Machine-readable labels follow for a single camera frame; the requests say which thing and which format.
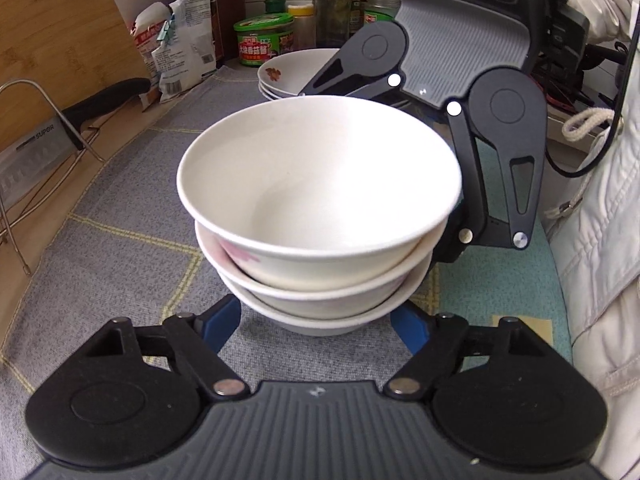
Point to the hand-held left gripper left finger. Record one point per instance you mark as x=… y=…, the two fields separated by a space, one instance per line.
x=222 y=320

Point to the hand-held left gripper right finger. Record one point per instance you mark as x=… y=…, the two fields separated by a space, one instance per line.
x=411 y=330

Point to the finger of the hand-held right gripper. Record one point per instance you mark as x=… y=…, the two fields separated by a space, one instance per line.
x=475 y=200
x=360 y=87

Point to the white bowl pink flower print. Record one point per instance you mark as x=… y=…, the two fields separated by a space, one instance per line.
x=320 y=185

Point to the clear glass bottle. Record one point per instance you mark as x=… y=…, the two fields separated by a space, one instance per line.
x=332 y=15

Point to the green-labelled glass jar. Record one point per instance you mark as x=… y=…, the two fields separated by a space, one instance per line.
x=380 y=12

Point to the yellow-lidded spice bottle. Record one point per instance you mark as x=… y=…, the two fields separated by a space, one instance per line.
x=301 y=27

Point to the green-lidded sauce jar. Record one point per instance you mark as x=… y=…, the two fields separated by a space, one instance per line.
x=262 y=42

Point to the green-capped bottle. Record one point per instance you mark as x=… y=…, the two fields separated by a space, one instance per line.
x=275 y=6

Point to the white quilted jacket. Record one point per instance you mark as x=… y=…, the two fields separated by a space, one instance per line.
x=605 y=260

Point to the grey checked kitchen cloth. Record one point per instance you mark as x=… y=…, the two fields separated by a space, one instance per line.
x=125 y=200

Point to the white printed bag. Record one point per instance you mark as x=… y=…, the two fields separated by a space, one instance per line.
x=190 y=45

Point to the teal binder clip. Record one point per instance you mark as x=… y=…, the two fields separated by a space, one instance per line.
x=169 y=29

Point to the red and white bag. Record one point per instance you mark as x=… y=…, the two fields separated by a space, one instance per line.
x=145 y=40

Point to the wooden cutting board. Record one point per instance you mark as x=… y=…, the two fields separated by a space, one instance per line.
x=60 y=25

